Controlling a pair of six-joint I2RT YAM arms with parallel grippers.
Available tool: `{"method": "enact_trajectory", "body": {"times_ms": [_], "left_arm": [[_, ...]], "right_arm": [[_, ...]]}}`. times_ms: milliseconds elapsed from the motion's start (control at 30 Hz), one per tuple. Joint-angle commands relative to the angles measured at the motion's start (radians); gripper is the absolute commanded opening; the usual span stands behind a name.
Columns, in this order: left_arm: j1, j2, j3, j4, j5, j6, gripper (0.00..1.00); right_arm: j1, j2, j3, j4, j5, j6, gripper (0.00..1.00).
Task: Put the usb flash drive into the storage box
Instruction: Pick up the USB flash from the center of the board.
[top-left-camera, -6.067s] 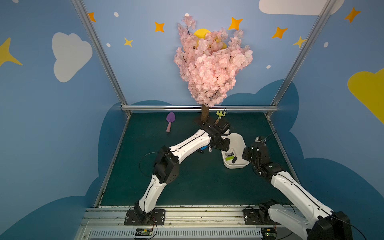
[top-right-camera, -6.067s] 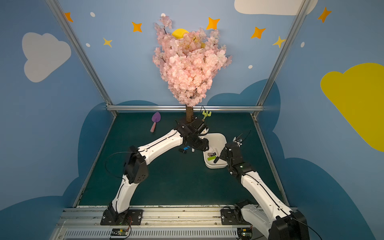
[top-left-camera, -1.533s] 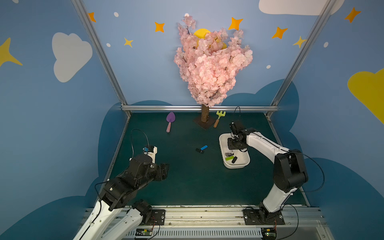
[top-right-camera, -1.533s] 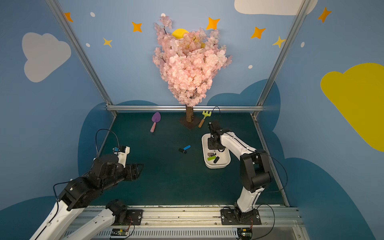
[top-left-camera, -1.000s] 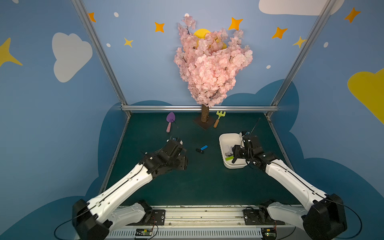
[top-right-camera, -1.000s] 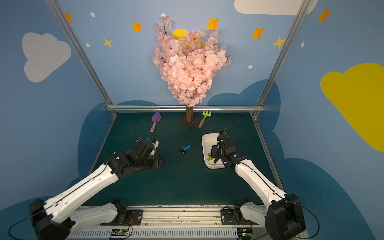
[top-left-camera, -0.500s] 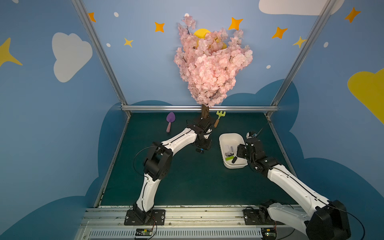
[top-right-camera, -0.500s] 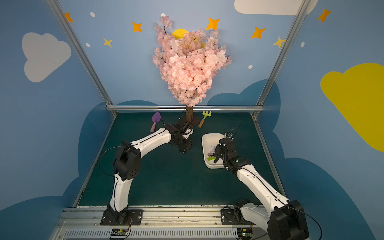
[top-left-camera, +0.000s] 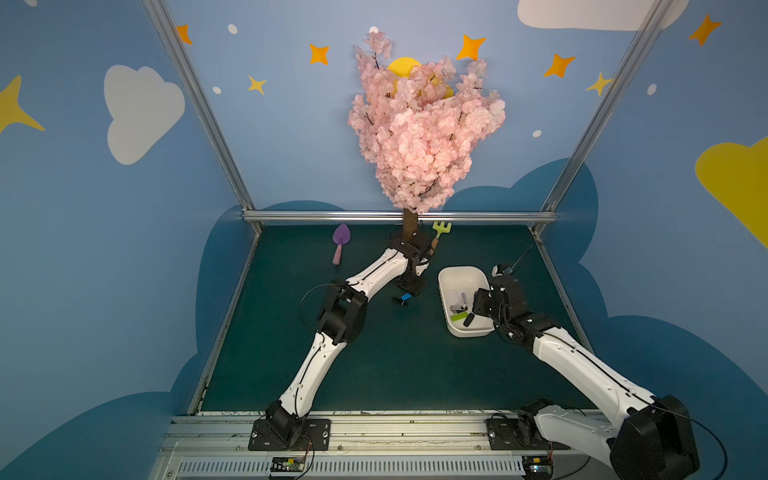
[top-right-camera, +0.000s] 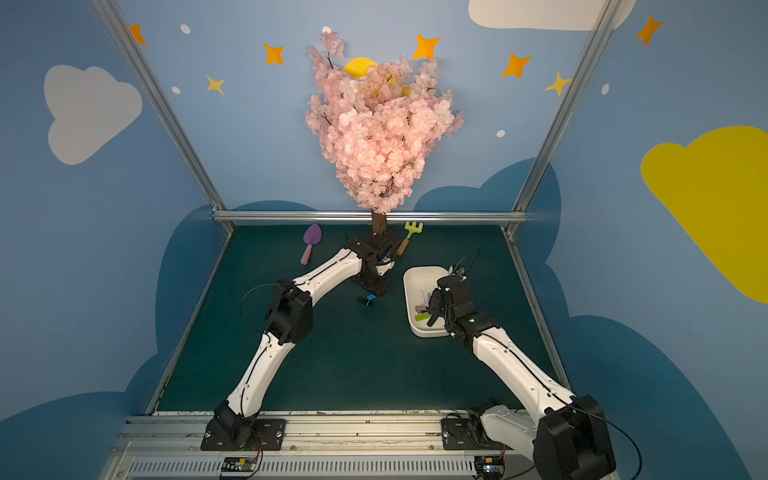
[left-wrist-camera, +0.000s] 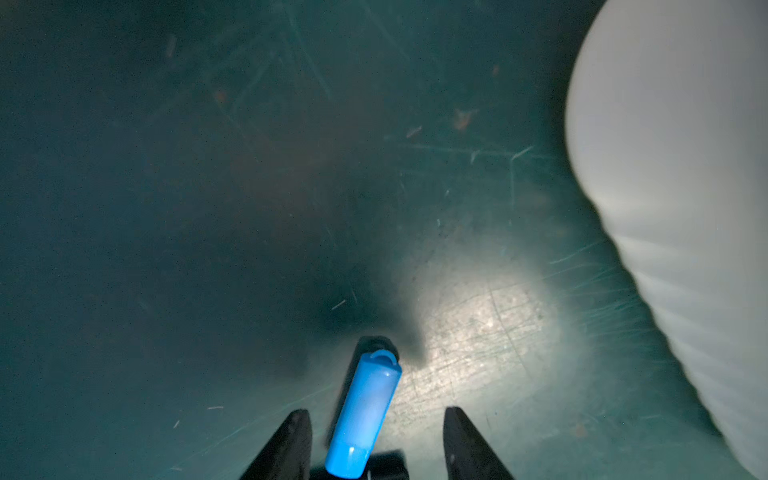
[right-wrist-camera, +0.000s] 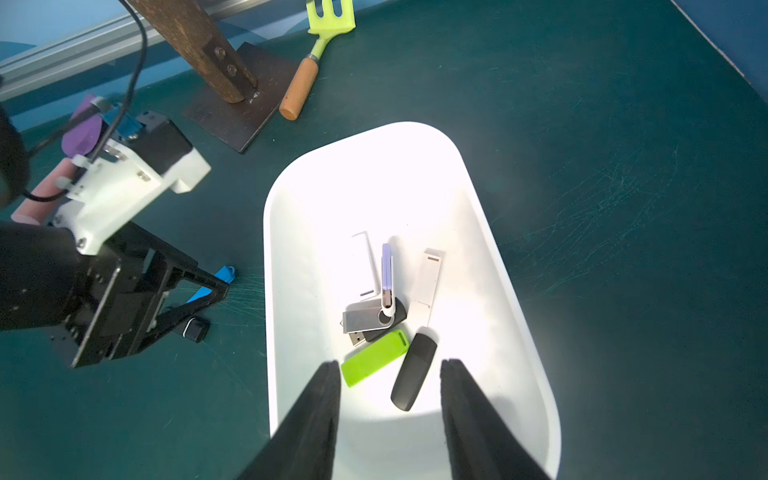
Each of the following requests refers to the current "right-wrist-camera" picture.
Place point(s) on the white oval storage box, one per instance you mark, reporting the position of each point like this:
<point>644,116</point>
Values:
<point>405,184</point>

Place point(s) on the purple toy trowel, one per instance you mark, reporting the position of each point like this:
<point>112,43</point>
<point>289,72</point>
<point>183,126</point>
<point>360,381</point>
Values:
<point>79,141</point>

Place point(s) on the black usb flash drive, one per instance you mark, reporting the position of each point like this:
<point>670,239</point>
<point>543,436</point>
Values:
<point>194,329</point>

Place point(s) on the horizontal aluminium frame bar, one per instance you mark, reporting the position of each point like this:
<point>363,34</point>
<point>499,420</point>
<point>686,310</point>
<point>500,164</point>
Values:
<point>73,63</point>

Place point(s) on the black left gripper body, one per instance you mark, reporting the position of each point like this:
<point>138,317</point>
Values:
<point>114,304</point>

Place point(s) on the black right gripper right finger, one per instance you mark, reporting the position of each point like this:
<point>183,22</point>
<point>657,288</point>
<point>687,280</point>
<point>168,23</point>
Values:
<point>480,446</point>

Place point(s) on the purple white usb drive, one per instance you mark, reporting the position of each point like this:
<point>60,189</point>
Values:
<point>388,299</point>

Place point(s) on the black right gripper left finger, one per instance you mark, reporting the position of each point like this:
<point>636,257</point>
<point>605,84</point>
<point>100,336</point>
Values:
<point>303,446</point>

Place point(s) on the dark oval usb drive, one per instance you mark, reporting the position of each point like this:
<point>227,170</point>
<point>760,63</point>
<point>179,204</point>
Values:
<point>413,371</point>

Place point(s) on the small silver usb drive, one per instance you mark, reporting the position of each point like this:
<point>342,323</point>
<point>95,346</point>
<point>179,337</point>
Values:
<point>366,321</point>

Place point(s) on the pink cherry blossom tree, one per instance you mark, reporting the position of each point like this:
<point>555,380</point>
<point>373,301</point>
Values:
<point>245,85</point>

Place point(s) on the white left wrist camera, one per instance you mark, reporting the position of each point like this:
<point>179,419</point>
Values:
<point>127,178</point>

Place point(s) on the white usb flash drive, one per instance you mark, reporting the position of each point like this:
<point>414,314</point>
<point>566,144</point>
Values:
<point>364,276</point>

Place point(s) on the green toy rake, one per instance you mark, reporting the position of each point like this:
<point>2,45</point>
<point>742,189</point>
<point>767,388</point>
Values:
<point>326,26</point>

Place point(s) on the green usb flash drive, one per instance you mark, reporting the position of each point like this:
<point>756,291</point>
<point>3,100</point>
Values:
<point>374,357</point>

